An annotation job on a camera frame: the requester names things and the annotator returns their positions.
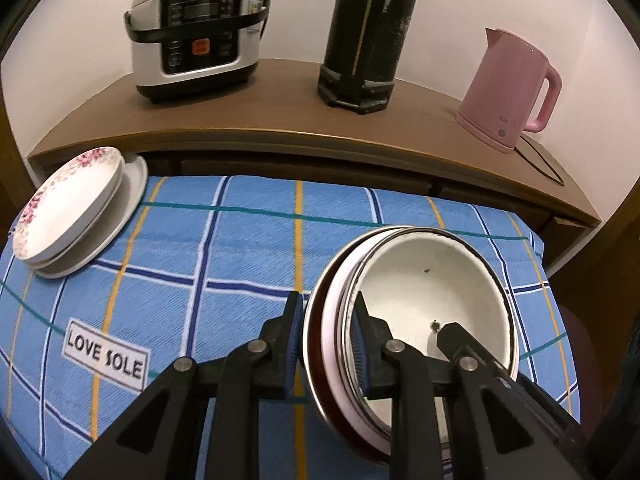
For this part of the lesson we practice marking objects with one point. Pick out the white enamel bowl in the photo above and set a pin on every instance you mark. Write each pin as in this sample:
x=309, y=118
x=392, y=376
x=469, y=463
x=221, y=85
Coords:
x=416, y=280

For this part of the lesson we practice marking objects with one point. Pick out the white black rice cooker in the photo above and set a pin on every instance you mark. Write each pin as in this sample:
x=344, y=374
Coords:
x=184, y=49

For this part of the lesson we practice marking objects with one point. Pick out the pink electric kettle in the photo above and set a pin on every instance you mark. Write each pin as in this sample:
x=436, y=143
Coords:
x=514, y=91

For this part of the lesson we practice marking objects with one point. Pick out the blue plaid tablecloth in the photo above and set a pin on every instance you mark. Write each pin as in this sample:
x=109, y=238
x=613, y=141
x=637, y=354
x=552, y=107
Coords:
x=202, y=263

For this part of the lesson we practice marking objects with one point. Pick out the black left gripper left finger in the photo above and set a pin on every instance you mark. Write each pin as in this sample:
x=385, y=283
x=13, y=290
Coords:
x=201, y=412

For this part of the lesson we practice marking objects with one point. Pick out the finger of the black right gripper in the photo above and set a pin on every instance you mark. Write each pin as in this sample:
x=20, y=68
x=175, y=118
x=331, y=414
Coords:
x=525, y=397

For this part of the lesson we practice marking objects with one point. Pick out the brown wooden counter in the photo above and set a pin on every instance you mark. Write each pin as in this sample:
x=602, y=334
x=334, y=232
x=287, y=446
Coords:
x=277, y=126

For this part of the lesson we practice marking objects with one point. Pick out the floral white plate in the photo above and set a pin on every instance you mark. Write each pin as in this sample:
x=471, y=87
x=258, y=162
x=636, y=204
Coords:
x=65, y=204

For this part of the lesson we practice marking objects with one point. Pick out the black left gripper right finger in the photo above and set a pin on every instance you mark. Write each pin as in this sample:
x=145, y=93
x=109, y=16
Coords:
x=448, y=421

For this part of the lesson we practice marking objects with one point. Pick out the black thermos flask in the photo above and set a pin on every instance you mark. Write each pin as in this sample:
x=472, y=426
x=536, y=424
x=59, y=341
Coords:
x=362, y=55

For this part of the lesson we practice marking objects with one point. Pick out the large white bottom plate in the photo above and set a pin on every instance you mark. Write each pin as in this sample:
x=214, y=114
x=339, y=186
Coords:
x=111, y=220

